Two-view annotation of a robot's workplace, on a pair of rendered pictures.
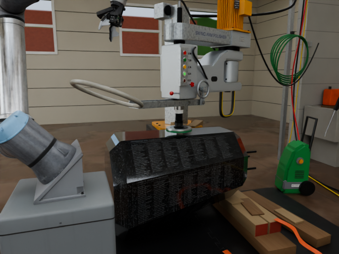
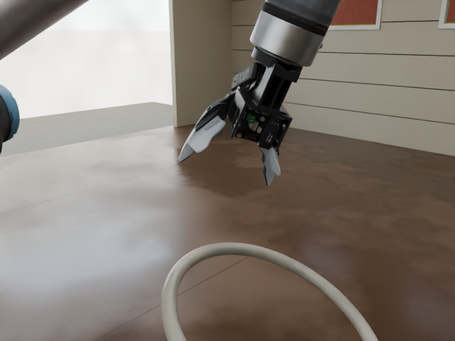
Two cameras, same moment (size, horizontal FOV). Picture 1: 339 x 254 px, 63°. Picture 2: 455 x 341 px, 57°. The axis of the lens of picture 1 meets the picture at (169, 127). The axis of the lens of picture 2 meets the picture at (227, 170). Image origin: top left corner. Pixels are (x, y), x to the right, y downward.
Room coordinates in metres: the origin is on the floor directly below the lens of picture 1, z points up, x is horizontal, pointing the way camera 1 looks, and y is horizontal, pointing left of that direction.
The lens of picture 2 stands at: (1.40, -0.17, 1.76)
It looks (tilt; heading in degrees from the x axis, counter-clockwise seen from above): 18 degrees down; 62
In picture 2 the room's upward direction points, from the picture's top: straight up
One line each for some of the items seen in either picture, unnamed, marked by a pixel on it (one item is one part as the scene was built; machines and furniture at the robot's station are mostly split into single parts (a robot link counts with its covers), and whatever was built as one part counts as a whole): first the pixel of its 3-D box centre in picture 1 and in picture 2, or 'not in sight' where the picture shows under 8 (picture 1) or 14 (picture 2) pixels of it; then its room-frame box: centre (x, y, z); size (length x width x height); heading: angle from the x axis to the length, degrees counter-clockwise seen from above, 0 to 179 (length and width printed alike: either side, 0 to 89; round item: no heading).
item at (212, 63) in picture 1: (211, 75); not in sight; (2.53, -0.38, 1.33); 0.74 x 0.23 x 0.49; 132
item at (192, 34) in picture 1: (208, 39); not in sight; (2.51, -0.34, 1.64); 0.96 x 0.25 x 0.17; 132
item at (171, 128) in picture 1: (178, 128); not in sight; (2.27, -0.08, 0.90); 0.21 x 0.21 x 0.01
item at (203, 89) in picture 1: (200, 88); not in sight; (2.27, -0.25, 1.22); 0.15 x 0.10 x 0.15; 132
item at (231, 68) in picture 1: (228, 71); not in sight; (2.72, -0.56, 1.37); 0.19 x 0.19 x 0.20
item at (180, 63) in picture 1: (183, 66); not in sight; (2.14, -0.10, 1.39); 0.08 x 0.03 x 0.28; 132
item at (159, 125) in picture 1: (176, 125); not in sight; (3.15, -0.08, 0.76); 0.49 x 0.49 x 0.05; 15
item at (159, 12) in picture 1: (163, 11); not in sight; (3.12, 0.07, 2.00); 0.20 x 0.18 x 0.15; 15
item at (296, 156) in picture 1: (295, 154); not in sight; (3.08, -1.45, 0.43); 0.35 x 0.35 x 0.87; 0
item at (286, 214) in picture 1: (288, 215); not in sight; (2.28, -1.06, 0.10); 0.25 x 0.10 x 0.01; 22
